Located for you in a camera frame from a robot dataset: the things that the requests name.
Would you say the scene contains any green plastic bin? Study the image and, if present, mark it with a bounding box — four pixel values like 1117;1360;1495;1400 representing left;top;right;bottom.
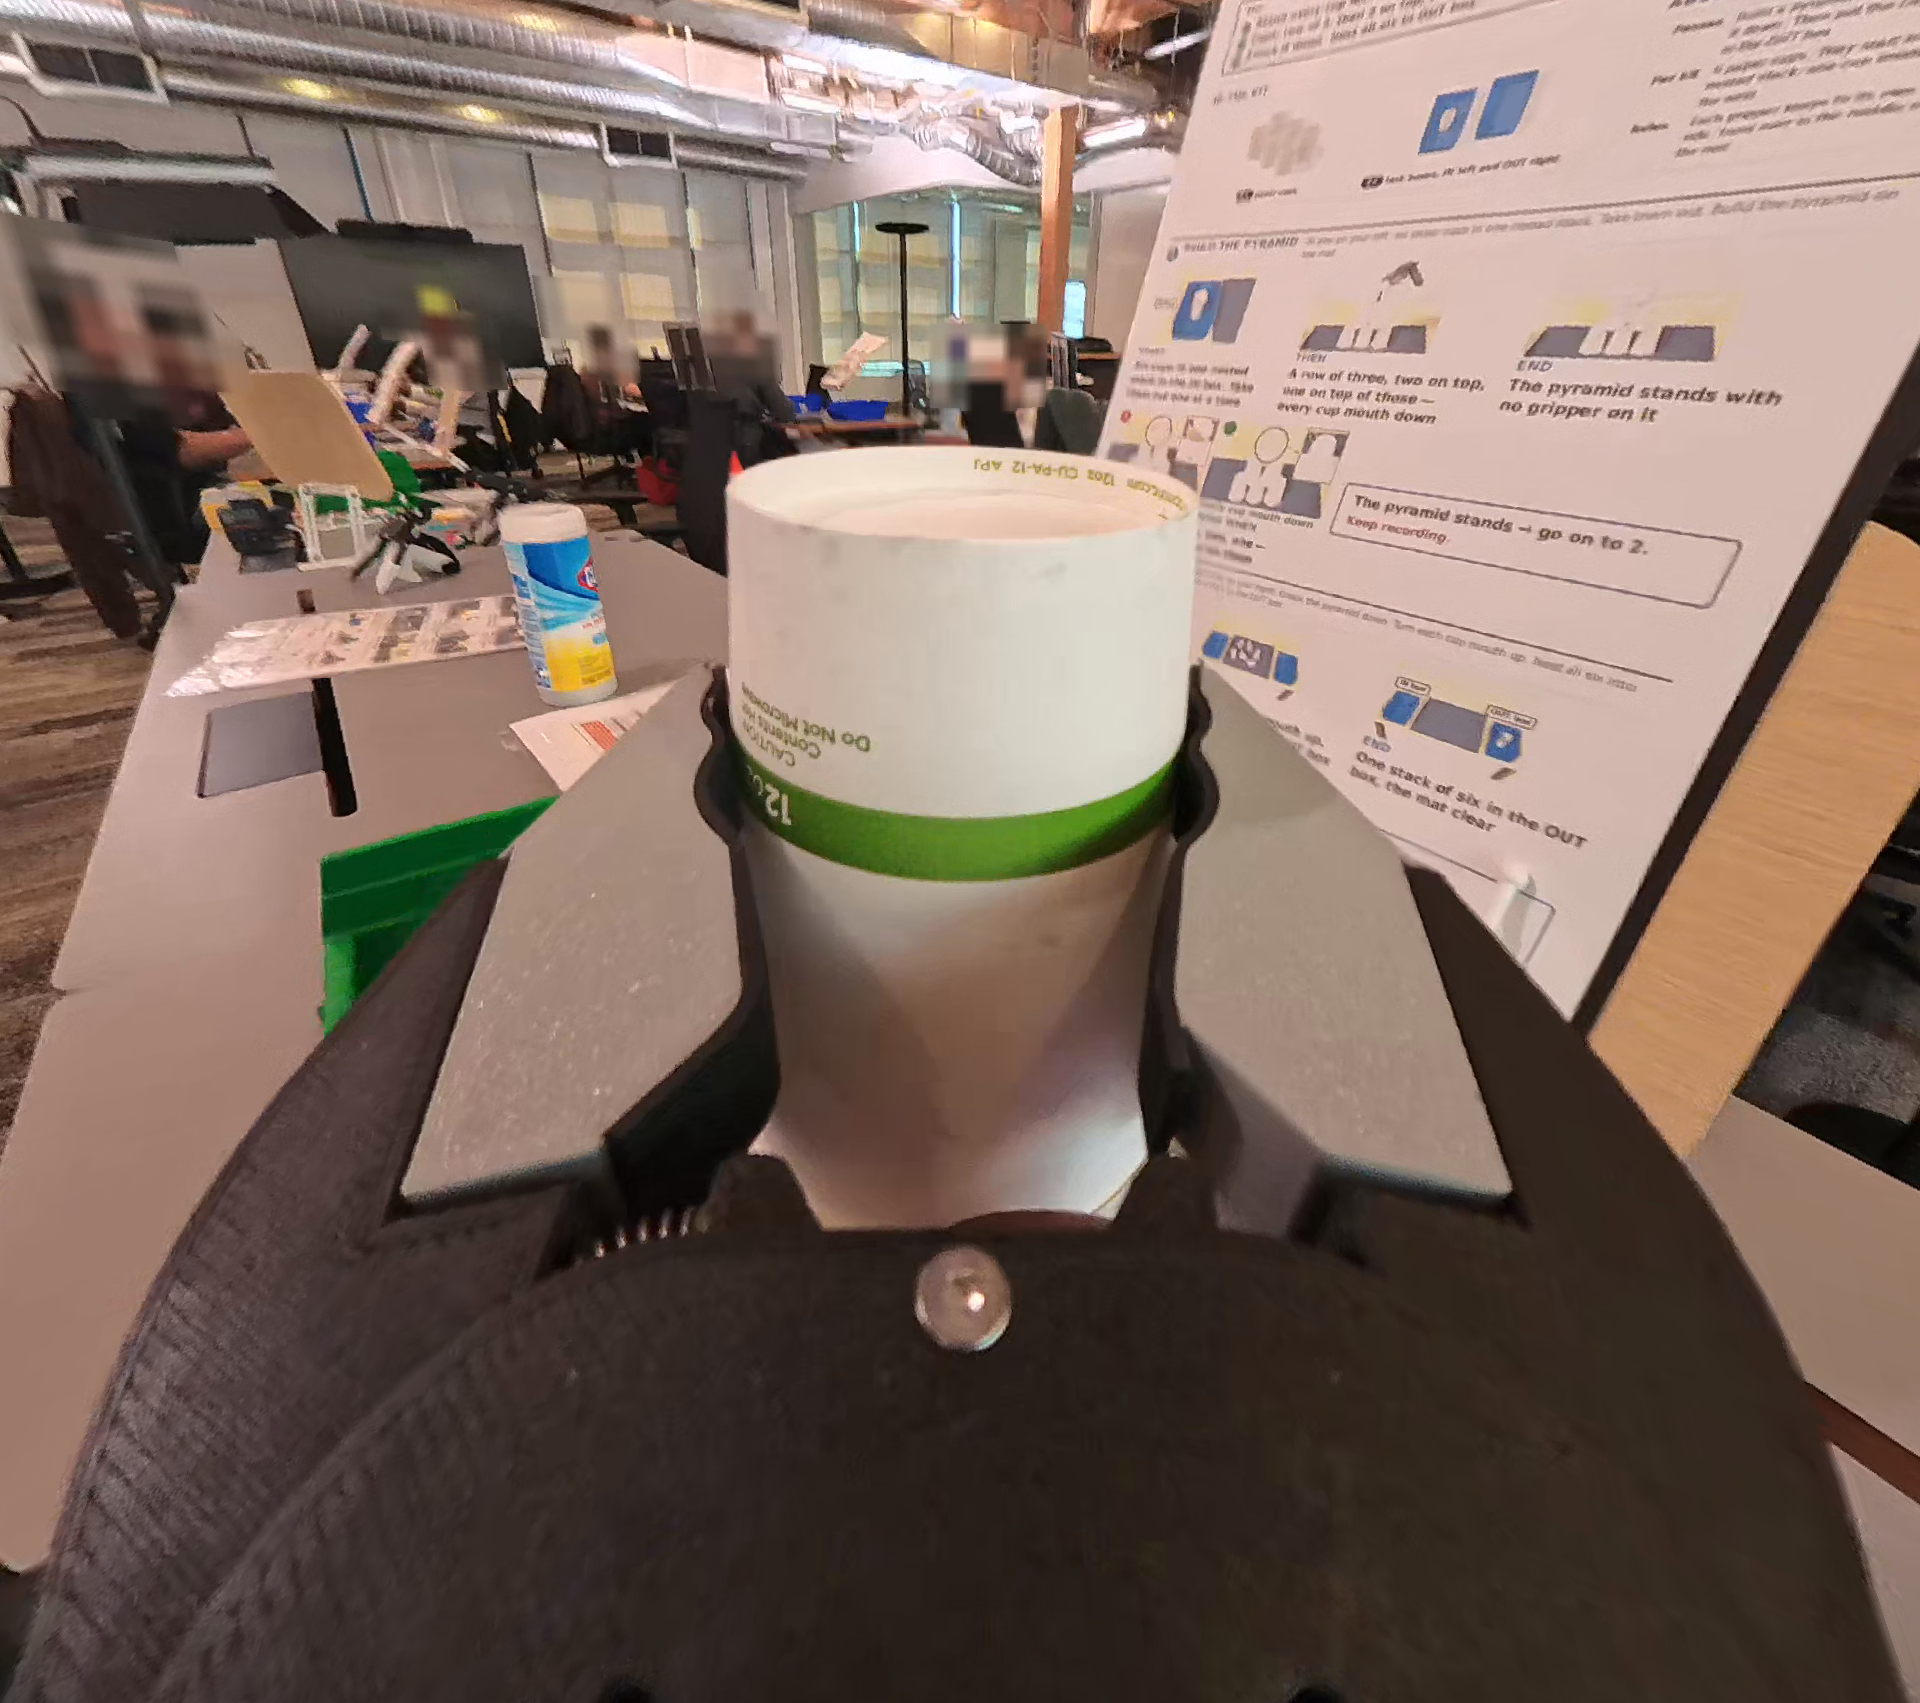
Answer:
318;798;560;1038

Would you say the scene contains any printed paper sheet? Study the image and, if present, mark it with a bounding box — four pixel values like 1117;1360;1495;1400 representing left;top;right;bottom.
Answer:
161;596;529;700

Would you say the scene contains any black floor lamp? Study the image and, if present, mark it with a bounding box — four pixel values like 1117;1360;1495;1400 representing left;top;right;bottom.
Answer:
874;218;936;370

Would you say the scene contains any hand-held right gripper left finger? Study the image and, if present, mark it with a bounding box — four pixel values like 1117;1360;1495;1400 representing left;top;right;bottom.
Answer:
401;666;786;1208

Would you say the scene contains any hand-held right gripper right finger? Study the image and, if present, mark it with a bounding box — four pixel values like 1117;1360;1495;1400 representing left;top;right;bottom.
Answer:
1135;668;1511;1238

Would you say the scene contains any white hand tool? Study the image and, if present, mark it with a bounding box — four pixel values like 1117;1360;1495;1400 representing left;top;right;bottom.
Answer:
352;500;503;598

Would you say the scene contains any brown jacket on rack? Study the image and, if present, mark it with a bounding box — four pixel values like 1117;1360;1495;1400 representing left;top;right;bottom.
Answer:
0;384;143;644

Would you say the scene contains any black monitor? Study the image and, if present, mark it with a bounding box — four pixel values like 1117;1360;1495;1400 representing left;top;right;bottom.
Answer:
276;234;545;386

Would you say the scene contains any plain wooden board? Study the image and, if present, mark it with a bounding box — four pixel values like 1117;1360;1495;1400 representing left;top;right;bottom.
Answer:
221;368;399;506

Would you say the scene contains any paper with orange print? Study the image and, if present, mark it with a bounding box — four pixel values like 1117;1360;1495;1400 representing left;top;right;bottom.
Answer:
509;680;684;794

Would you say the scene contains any metal page holder wire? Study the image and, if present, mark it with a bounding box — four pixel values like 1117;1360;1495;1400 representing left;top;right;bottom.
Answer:
1476;864;1562;970

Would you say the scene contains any printed instruction sheet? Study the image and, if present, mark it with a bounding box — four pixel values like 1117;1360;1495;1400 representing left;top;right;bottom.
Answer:
1097;0;1920;1018

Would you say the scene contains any disinfectant wipes canister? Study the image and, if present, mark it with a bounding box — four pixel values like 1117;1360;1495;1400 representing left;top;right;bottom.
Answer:
497;504;620;708

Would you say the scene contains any white paper cup green band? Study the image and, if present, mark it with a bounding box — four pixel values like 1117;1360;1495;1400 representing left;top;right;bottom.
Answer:
723;448;1201;1232

